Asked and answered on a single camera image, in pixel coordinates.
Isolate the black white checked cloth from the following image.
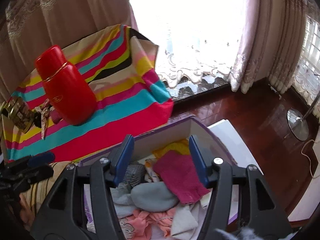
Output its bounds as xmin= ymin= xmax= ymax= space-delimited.
xmin=123 ymin=163 xmax=145 ymax=188

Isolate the magenta fuzzy cloth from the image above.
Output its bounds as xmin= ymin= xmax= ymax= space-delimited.
xmin=153 ymin=150 xmax=209 ymax=205

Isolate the yellow cloth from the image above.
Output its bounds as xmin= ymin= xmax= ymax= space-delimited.
xmin=152 ymin=139 xmax=190 ymax=159

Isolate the light blue towel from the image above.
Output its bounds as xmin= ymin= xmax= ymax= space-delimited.
xmin=110 ymin=183 xmax=137 ymax=218

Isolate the grey fleece cloth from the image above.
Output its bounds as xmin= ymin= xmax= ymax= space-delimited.
xmin=131 ymin=181 xmax=179 ymax=212

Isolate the white packet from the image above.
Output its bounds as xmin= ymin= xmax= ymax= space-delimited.
xmin=170 ymin=200 xmax=209 ymax=240

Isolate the pink plush cloth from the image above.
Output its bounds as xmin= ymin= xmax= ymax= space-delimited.
xmin=119 ymin=207 xmax=176 ymax=239

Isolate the person left hand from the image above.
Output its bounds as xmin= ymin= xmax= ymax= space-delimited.
xmin=20 ymin=191 xmax=37 ymax=231

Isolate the purple white storage box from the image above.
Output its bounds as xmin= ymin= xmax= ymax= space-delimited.
xmin=78 ymin=115 xmax=264 ymax=240

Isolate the glass jar gold lid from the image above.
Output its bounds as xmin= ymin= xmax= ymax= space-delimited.
xmin=1 ymin=96 xmax=35 ymax=134

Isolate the floral patterned ribbon strip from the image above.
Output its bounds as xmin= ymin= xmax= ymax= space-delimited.
xmin=34 ymin=99 xmax=51 ymax=140

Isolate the striped colourful table cloth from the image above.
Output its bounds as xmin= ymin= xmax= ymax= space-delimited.
xmin=2 ymin=24 xmax=174 ymax=161

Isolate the red thermos flask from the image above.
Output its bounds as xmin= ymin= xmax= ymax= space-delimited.
xmin=35 ymin=45 xmax=97 ymax=125

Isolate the beige curtain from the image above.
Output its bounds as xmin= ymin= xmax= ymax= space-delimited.
xmin=1 ymin=0 xmax=137 ymax=101

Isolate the white cable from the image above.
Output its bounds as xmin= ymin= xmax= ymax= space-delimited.
xmin=300 ymin=139 xmax=320 ymax=179

